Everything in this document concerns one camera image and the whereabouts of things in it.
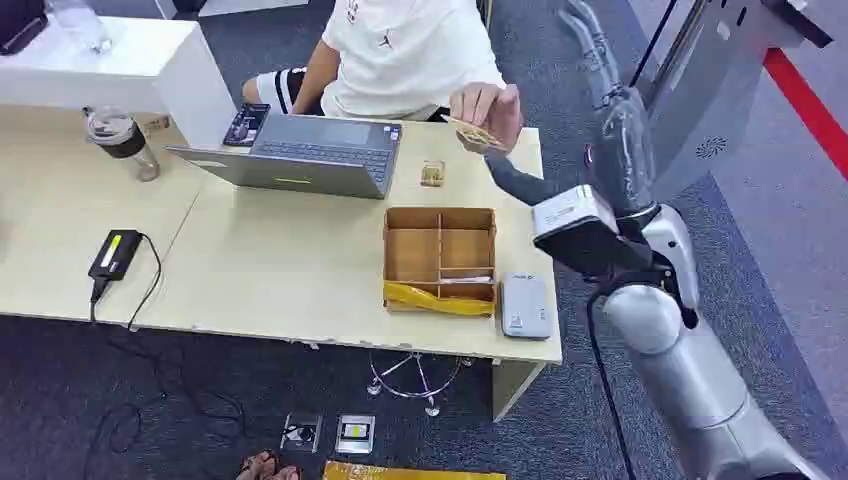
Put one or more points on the silver floor socket plate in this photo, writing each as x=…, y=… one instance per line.
x=355, y=434
x=301, y=432

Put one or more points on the grey metal stand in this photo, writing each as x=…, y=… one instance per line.
x=709, y=86

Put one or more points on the white card reader device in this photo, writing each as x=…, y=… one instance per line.
x=525, y=306

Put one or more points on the pale wooden desk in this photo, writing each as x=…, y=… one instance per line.
x=278, y=265

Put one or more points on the person's hand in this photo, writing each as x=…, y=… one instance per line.
x=490, y=109

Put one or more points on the person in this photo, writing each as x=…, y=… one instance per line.
x=397, y=56

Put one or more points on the clear plastic water bottle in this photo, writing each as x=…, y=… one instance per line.
x=83, y=23

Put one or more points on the yellow package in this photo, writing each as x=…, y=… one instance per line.
x=411, y=472

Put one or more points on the black bag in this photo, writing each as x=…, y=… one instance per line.
x=20, y=23

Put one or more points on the black power adapter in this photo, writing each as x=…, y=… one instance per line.
x=115, y=255

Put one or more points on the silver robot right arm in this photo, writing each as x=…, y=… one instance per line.
x=689, y=371

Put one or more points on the grey laptop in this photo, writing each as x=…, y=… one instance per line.
x=311, y=156

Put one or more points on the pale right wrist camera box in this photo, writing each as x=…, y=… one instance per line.
x=575, y=225

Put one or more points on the chrome chair base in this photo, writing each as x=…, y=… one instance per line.
x=414, y=381

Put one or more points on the pale card in slot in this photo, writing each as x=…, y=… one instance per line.
x=466, y=279

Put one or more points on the yellow plastic tape strip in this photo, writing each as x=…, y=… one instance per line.
x=434, y=299

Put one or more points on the wooden card box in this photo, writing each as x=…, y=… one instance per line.
x=440, y=255

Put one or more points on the clear bottle with black band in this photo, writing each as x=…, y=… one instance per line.
x=124, y=142

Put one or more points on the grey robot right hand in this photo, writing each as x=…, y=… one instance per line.
x=623, y=149

